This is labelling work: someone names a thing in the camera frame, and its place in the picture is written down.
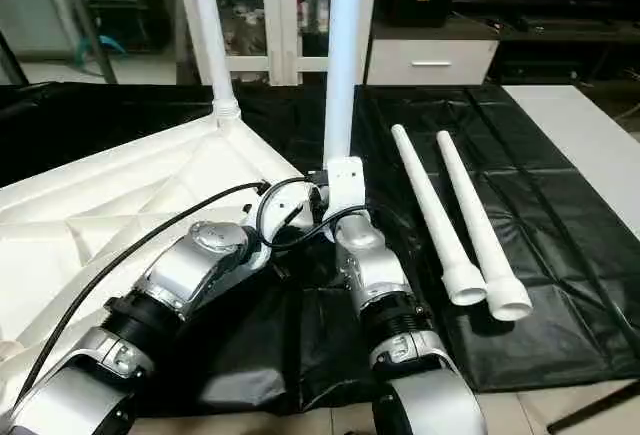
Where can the white plastic table leg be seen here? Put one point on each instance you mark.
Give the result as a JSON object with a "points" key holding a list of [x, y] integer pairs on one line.
{"points": [[345, 55], [475, 215], [210, 30], [425, 195]]}

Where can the white plastic table top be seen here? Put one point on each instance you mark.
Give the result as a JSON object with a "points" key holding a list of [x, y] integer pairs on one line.
{"points": [[75, 205]]}

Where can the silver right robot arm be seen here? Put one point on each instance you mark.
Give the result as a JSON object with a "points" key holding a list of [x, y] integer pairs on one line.
{"points": [[365, 255]]}

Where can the white drawer cabinet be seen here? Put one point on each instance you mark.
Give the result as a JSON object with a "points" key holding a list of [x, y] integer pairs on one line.
{"points": [[390, 62]]}

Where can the white glass door cabinet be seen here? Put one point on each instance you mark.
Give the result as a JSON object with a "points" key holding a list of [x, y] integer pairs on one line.
{"points": [[282, 5]]}

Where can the black work mat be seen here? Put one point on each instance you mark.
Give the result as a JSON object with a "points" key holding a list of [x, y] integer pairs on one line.
{"points": [[550, 205]]}

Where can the black storage unit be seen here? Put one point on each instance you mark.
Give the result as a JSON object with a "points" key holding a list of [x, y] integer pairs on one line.
{"points": [[145, 20]]}

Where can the grey pole stand blue brackets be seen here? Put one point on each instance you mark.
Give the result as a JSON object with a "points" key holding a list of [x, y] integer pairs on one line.
{"points": [[106, 57]]}

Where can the white flat board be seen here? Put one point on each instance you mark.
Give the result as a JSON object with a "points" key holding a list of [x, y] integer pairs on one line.
{"points": [[575, 125]]}

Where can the black low desk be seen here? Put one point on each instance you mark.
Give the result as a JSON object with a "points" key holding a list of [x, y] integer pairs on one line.
{"points": [[550, 45]]}

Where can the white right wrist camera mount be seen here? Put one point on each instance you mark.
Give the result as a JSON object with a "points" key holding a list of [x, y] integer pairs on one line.
{"points": [[345, 180]]}

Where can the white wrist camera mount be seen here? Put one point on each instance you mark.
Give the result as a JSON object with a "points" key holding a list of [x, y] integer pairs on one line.
{"points": [[285, 205], [345, 180]]}

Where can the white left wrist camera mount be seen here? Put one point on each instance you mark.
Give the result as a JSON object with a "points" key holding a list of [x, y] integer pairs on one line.
{"points": [[285, 205]]}

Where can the black metal table frame leg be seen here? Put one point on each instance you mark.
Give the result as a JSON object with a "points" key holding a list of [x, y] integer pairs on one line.
{"points": [[590, 407]]}

